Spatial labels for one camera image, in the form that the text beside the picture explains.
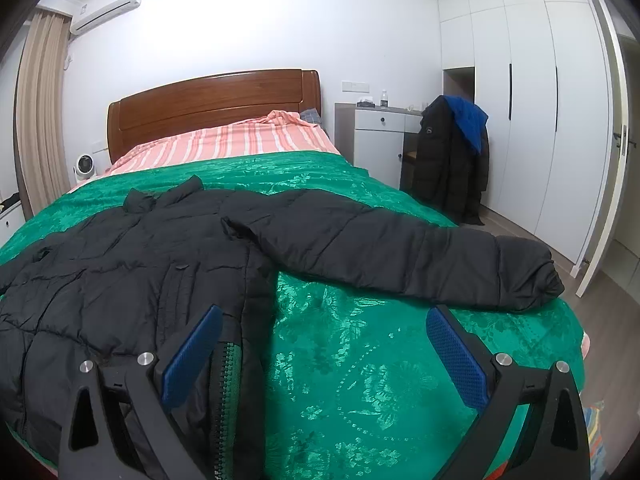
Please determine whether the brown wooden headboard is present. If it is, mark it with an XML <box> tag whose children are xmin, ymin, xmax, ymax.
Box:
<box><xmin>107</xmin><ymin>69</ymin><xmax>322</xmax><ymax>166</ymax></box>

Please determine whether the white nightstand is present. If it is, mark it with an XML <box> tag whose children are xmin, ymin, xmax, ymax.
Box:
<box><xmin>0</xmin><ymin>194</ymin><xmax>28</xmax><ymax>247</ymax></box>

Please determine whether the white wall air conditioner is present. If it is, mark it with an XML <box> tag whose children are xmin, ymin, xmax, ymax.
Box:
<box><xmin>69</xmin><ymin>0</ymin><xmax>146</xmax><ymax>37</ymax></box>

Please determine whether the colourful striped mat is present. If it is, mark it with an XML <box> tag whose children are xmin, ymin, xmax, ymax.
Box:
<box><xmin>582</xmin><ymin>397</ymin><xmax>609</xmax><ymax>480</ymax></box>

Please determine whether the white door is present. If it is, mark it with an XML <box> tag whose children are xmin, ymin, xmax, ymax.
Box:
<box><xmin>575</xmin><ymin>0</ymin><xmax>632</xmax><ymax>297</ymax></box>

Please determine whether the pink striped bed sheet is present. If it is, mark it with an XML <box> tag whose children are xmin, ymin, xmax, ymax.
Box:
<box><xmin>67</xmin><ymin>109</ymin><xmax>343</xmax><ymax>193</ymax></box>

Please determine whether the black puffer jacket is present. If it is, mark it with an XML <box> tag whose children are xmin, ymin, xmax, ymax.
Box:
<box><xmin>0</xmin><ymin>176</ymin><xmax>566</xmax><ymax>480</ymax></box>

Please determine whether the white dresser with drawer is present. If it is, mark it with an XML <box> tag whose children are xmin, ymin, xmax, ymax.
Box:
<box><xmin>334</xmin><ymin>101</ymin><xmax>426</xmax><ymax>191</ymax></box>

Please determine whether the white wardrobe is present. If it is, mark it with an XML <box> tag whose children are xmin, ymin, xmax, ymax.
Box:
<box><xmin>437</xmin><ymin>0</ymin><xmax>616</xmax><ymax>266</ymax></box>

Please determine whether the beige curtain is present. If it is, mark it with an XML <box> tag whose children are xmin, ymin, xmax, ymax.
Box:
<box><xmin>15</xmin><ymin>9</ymin><xmax>72</xmax><ymax>206</ymax></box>

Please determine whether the green patterned bedspread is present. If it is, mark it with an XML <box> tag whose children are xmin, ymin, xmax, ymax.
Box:
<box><xmin>0</xmin><ymin>151</ymin><xmax>586</xmax><ymax>480</ymax></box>

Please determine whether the blue garment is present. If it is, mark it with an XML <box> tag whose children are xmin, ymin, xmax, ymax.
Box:
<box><xmin>442</xmin><ymin>94</ymin><xmax>489</xmax><ymax>156</ymax></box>

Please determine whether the black hanging coat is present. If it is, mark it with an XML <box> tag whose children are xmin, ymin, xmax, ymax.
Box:
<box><xmin>412</xmin><ymin>95</ymin><xmax>490</xmax><ymax>227</ymax></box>

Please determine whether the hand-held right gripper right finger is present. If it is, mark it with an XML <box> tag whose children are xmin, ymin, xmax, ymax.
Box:
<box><xmin>426</xmin><ymin>304</ymin><xmax>592</xmax><ymax>480</ymax></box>

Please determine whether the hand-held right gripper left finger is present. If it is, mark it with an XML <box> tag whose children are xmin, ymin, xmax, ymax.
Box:
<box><xmin>59</xmin><ymin>304</ymin><xmax>236</xmax><ymax>480</ymax></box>

